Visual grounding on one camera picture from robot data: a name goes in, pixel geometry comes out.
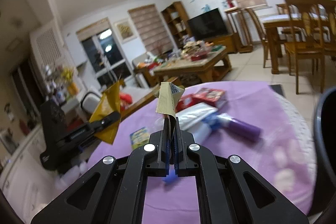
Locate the yellow plastic wrapper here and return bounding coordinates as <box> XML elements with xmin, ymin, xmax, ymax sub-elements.
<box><xmin>89</xmin><ymin>81</ymin><xmax>121</xmax><ymax>144</ymax></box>

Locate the red milk carton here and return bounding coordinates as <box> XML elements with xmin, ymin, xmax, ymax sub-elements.
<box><xmin>193</xmin><ymin>88</ymin><xmax>227</xmax><ymax>109</ymax></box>

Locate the dark round trash bin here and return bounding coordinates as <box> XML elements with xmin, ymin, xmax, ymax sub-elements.
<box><xmin>308</xmin><ymin>87</ymin><xmax>335</xmax><ymax>216</ymax></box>

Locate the red cushion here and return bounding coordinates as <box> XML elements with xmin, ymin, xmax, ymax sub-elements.
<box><xmin>119</xmin><ymin>92</ymin><xmax>133</xmax><ymax>111</ymax></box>

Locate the purple tablecloth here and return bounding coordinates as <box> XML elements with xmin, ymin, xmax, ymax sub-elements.
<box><xmin>53</xmin><ymin>80</ymin><xmax>317</xmax><ymax>224</ymax></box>

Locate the purple spray bottle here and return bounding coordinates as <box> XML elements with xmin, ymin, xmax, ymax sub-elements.
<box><xmin>214</xmin><ymin>113</ymin><xmax>263</xmax><ymax>142</ymax></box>

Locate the white plastic bag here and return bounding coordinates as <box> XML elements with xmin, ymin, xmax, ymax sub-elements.
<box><xmin>176</xmin><ymin>102</ymin><xmax>221</xmax><ymax>144</ymax></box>

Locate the framed sunflower picture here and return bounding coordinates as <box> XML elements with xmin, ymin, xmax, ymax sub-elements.
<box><xmin>114</xmin><ymin>18</ymin><xmax>137</xmax><ymax>43</ymax></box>

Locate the wooden coffee table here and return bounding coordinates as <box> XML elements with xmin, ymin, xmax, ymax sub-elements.
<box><xmin>153</xmin><ymin>47</ymin><xmax>232</xmax><ymax>83</ymax></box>

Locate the wooden bookshelf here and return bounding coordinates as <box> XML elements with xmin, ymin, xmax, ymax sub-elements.
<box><xmin>161</xmin><ymin>1</ymin><xmax>193</xmax><ymax>48</ymax></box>

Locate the tall wooden plant stand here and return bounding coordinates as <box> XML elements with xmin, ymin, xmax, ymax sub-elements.
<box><xmin>225</xmin><ymin>7</ymin><xmax>253</xmax><ymax>53</ymax></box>

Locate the black television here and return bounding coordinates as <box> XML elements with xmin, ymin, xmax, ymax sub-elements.
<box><xmin>187</xmin><ymin>8</ymin><xmax>229</xmax><ymax>40</ymax></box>

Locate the wooden dining chair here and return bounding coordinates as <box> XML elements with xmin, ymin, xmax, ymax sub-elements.
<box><xmin>245</xmin><ymin>8</ymin><xmax>269</xmax><ymax>68</ymax></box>
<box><xmin>284</xmin><ymin>0</ymin><xmax>325</xmax><ymax>94</ymax></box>

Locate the wooden dining table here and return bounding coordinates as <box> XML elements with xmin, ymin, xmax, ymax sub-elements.
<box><xmin>260</xmin><ymin>14</ymin><xmax>305</xmax><ymax>75</ymax></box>

